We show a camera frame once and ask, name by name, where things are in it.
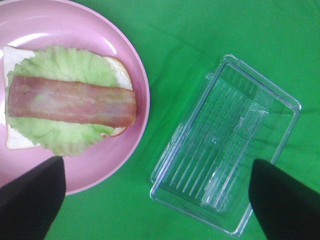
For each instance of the bacon strip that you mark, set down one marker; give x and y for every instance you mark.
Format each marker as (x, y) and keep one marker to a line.
(71, 101)

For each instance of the pink round plate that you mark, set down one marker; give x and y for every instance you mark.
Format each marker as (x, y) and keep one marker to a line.
(35, 24)

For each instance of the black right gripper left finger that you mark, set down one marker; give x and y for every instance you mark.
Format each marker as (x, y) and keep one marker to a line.
(30, 203)

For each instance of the green lettuce leaf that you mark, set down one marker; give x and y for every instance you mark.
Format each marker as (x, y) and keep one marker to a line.
(66, 64)

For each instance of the right clear plastic tray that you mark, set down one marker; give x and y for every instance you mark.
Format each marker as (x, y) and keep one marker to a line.
(237, 117)

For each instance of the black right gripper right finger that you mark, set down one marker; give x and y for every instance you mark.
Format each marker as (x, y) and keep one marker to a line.
(285, 208)

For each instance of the green tablecloth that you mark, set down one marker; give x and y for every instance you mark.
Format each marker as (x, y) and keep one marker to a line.
(177, 40)

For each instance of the bread slice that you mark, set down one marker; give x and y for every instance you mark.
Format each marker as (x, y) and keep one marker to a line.
(13, 56)

